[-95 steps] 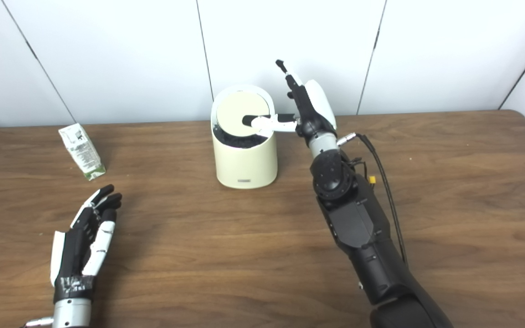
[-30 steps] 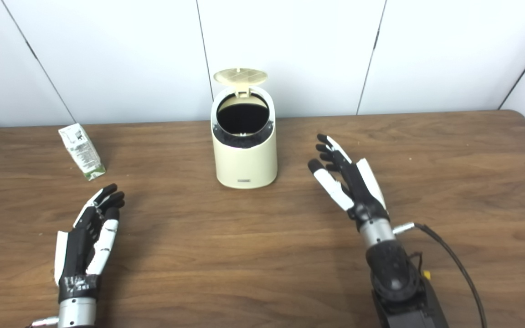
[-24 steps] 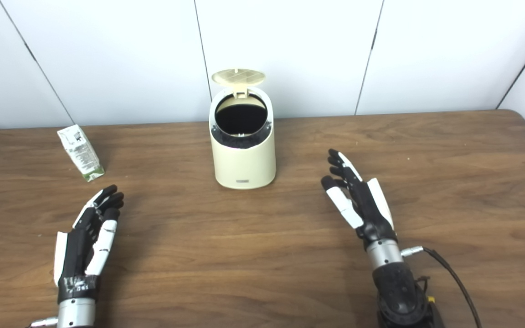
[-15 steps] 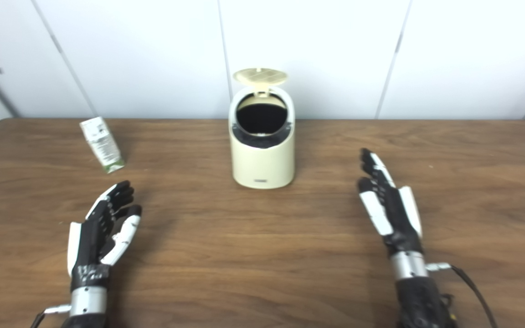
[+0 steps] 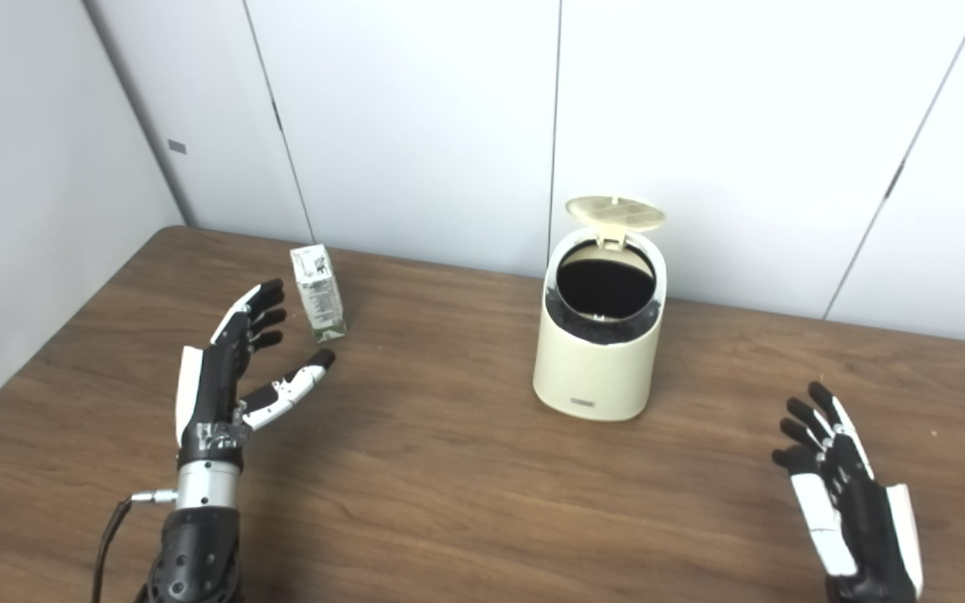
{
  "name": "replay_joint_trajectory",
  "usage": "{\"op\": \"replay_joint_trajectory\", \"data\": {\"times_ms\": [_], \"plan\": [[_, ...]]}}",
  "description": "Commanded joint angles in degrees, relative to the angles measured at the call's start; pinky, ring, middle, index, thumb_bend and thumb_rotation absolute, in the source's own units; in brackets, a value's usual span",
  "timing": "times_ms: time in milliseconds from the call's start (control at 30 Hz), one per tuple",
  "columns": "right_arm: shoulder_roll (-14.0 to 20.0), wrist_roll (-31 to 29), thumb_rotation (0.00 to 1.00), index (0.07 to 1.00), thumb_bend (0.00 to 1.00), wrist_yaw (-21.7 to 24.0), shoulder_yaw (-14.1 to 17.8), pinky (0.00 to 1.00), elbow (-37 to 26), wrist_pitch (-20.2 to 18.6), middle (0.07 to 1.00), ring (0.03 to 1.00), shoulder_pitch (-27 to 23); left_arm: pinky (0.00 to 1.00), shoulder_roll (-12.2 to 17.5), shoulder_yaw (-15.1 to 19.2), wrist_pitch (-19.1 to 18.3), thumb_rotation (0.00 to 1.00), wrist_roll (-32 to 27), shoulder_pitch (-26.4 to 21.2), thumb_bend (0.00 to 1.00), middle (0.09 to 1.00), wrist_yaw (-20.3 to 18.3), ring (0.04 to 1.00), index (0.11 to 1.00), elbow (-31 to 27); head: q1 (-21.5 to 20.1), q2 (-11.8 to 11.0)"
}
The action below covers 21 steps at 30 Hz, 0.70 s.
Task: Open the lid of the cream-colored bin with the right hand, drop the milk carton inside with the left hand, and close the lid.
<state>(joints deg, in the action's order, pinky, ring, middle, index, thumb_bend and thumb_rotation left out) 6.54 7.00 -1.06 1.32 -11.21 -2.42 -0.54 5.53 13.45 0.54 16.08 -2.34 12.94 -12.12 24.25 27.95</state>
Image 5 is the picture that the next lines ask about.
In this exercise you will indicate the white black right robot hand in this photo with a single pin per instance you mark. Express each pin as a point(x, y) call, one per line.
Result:
point(864, 528)

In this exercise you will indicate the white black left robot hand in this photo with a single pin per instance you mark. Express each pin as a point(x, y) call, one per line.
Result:
point(210, 394)

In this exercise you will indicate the white green milk carton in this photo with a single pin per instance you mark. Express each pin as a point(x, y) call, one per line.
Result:
point(319, 293)

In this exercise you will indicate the cream round bin lid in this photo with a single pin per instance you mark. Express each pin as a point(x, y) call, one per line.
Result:
point(616, 211)

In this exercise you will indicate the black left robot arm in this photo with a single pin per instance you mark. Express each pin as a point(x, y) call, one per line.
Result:
point(198, 544)

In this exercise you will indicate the cream-colored plastic bin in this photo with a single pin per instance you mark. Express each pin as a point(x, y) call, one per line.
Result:
point(596, 377)

